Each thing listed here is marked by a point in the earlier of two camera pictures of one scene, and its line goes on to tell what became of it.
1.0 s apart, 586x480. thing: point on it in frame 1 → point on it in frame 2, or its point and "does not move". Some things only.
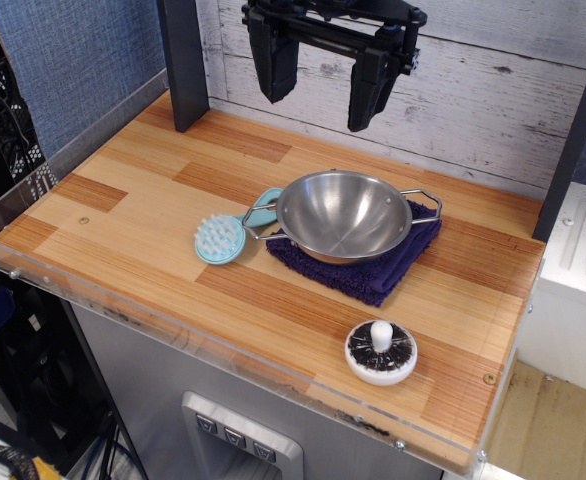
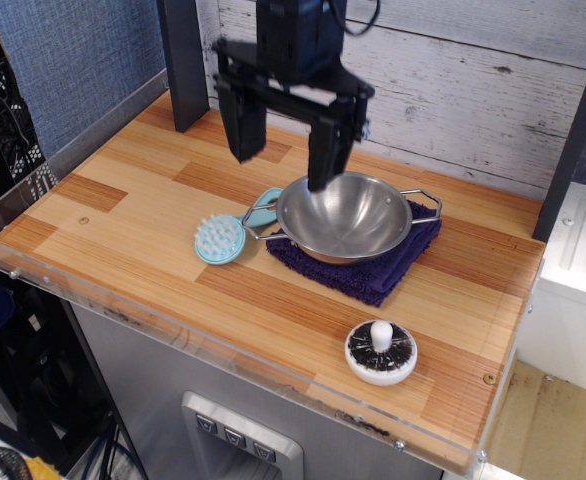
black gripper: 349,26 → 297,59
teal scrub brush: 221,239 does not move
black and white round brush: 381,352 does not move
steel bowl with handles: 342,216 does not move
